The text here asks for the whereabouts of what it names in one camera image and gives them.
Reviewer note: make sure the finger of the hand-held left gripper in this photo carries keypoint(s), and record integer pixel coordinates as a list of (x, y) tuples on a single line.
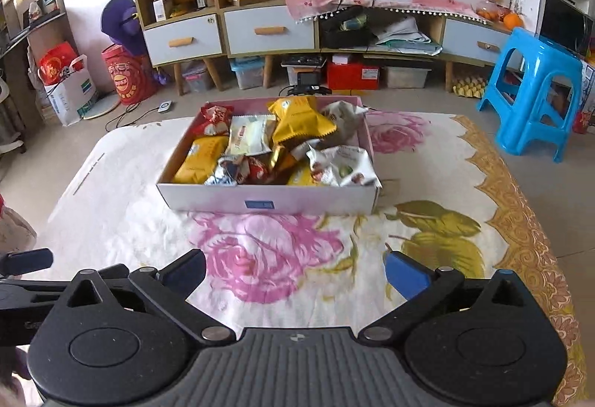
[(28, 260), (32, 293)]

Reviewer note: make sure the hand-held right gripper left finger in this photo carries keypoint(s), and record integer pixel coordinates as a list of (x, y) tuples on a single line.
[(188, 270)]

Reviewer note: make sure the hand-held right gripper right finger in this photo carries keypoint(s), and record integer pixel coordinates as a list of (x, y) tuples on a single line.
[(409, 277)]

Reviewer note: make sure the pink cardboard box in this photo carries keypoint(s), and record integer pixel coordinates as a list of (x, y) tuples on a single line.
[(209, 200)]

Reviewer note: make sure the white green-print snack bag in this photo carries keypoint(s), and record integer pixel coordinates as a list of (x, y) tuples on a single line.
[(346, 165)]

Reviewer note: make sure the pile of snack packets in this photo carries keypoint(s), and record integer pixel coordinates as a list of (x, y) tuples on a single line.
[(297, 119)]

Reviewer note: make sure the person's patterned clothing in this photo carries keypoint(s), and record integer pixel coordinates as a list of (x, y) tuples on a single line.
[(16, 228)]

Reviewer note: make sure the floral printed blanket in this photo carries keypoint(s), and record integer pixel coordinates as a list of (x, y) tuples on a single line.
[(441, 165)]

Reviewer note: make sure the small white floor device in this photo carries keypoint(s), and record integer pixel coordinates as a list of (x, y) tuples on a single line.
[(165, 106)]

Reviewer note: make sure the white office chair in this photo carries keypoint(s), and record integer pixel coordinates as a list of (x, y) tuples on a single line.
[(7, 95)]

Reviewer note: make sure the white paper bag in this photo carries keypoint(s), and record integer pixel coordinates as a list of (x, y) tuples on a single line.
[(69, 98)]

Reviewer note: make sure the white round base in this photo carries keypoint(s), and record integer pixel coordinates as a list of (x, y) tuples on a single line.
[(102, 106)]

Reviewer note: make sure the clear plastic storage box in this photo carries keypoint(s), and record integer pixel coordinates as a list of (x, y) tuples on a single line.
[(197, 79)]

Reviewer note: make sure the red gift bag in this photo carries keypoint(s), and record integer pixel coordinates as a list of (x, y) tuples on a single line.
[(56, 65)]

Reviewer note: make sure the yellow egg tray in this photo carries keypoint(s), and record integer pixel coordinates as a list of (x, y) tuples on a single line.
[(469, 87)]

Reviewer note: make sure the translucent storage box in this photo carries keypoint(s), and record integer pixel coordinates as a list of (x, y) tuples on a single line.
[(404, 77)]

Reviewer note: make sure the red printed gift bucket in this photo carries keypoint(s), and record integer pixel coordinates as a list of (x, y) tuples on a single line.
[(123, 79)]

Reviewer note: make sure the blue-lid storage box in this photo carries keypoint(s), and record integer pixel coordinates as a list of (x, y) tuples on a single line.
[(248, 75)]

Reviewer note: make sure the red cardboard box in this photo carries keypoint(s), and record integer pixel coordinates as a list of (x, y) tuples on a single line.
[(353, 75)]

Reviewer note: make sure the wooden bookshelf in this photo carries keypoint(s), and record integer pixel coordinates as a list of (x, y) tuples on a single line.
[(46, 35)]

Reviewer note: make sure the small white box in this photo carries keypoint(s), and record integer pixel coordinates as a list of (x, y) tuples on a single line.
[(341, 59)]

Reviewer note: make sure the black white electronic device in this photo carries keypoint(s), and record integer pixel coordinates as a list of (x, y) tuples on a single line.
[(302, 61)]

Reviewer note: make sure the folded cloth pile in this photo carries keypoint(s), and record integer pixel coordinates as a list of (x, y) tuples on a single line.
[(404, 35)]

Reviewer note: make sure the low wooden tv stand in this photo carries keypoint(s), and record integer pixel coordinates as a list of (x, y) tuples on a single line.
[(469, 40)]

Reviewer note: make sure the black bag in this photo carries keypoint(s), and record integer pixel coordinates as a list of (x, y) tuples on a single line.
[(344, 35)]

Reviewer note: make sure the wooden drawer cabinet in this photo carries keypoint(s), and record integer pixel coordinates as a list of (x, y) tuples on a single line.
[(269, 33)]

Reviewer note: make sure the blue plastic stool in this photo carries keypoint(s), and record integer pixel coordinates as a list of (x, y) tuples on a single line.
[(534, 54)]

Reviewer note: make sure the purple sun hat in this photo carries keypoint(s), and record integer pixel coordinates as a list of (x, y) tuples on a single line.
[(121, 19)]

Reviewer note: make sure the printed cardboard carton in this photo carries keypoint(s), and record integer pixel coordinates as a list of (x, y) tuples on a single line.
[(586, 86)]

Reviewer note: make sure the small white carton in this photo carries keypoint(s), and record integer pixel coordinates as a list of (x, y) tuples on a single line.
[(161, 9)]

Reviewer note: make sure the orange fruit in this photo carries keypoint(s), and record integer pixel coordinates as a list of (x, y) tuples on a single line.
[(512, 20)]

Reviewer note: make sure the glass jar of oranges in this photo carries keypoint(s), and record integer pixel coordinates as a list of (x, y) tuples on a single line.
[(488, 9)]

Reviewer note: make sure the white microwave oven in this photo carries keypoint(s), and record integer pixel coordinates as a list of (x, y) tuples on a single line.
[(562, 26)]

